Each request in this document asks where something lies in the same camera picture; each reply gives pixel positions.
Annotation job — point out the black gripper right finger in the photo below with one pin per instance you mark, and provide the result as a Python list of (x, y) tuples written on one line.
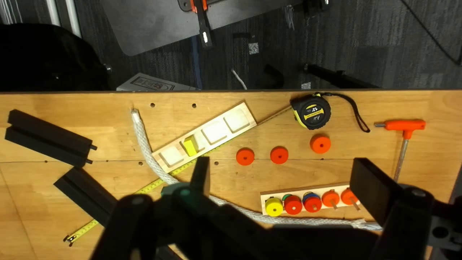
[(413, 226)]

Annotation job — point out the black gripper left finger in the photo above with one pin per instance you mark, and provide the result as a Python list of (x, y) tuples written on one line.
[(192, 236)]

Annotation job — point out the green wooden block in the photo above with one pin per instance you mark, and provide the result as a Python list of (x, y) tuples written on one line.
[(179, 194)]

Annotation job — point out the wooden slotted tray board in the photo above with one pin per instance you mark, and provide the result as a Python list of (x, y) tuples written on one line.
[(217, 130)]

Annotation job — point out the orange wooden disc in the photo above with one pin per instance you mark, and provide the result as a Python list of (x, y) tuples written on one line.
[(321, 143), (279, 155), (245, 156)]

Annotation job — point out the yellow black tape measure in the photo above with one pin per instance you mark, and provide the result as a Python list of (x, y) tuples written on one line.
[(312, 112)]

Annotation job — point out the grey grated panel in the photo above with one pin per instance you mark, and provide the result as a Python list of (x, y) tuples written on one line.
[(149, 83)]

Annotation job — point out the white floor label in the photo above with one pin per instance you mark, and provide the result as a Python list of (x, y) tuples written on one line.
[(253, 48)]

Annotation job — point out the orange black clamp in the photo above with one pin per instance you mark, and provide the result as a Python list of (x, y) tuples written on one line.
[(202, 22)]

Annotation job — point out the grey metal plate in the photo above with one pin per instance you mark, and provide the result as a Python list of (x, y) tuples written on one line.
[(144, 24)]

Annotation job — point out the black bulky base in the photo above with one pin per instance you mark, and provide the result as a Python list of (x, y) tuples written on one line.
[(48, 63)]

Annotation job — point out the black metal bracket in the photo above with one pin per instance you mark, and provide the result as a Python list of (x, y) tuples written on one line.
[(332, 74)]

